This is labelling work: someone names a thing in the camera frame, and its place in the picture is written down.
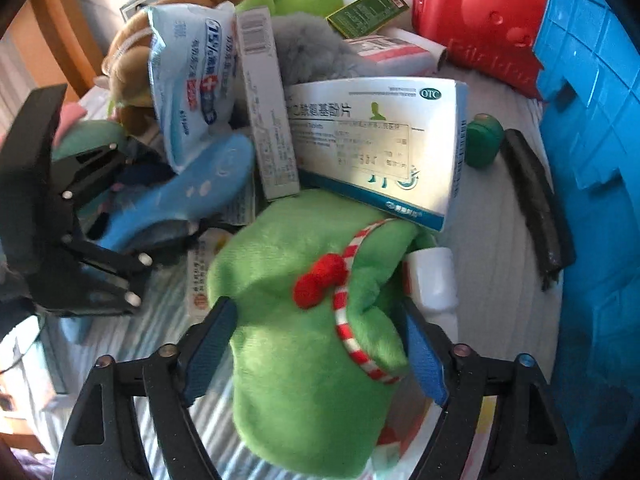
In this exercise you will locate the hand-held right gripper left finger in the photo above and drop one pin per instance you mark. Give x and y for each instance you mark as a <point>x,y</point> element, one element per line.
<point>210,345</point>

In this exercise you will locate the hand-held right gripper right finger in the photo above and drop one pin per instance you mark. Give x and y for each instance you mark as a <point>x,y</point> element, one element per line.
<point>425,355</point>

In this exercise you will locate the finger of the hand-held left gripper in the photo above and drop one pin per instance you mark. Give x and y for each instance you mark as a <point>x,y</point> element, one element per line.
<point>110,270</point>
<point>95,167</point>

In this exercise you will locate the green frog plush toy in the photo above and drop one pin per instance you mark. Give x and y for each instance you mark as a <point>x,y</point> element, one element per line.
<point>300,360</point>

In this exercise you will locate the blue spotted plush toy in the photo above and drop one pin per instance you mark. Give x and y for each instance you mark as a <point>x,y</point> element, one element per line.
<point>200,185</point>

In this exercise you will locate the teal plush toy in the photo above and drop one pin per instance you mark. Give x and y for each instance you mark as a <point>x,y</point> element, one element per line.
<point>90,135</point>

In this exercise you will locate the pink plush toy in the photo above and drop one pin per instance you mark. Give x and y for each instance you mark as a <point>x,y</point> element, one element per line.
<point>70,112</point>

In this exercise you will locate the white printed medicine packet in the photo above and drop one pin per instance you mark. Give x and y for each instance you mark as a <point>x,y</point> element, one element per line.
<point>202,270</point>

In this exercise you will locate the white plastic bottle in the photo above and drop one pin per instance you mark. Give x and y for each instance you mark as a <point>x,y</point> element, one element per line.
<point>432,280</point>

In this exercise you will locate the brown bear plush toy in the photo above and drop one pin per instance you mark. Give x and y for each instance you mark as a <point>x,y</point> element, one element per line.
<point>130,65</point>

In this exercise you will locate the blue white wet wipes packet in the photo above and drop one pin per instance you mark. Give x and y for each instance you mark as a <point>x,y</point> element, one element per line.
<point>185,85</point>

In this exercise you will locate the narrow grey white box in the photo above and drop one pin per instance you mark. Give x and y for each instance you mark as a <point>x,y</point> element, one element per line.
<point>267,110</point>

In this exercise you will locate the long black object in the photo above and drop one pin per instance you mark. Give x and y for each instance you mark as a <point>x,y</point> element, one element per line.
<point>537,205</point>

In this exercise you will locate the green round object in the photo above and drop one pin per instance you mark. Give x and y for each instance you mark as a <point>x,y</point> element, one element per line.
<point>482,140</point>

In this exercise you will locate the white blue medicine box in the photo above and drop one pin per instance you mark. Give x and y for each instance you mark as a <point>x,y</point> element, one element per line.
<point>375,130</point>

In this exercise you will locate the blue plastic crate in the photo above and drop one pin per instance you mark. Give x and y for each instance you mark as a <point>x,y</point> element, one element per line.
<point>595,185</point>

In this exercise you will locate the grey fluffy plush toy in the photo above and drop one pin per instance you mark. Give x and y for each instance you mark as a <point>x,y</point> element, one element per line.
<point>315,45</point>

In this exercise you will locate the green cardboard box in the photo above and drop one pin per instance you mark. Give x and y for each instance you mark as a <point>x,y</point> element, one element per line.
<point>367,10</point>

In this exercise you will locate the red plastic container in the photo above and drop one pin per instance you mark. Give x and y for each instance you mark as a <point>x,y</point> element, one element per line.
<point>480,25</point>

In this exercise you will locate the wooden furniture frame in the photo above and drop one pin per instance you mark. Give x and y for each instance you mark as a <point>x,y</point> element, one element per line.
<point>65,35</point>

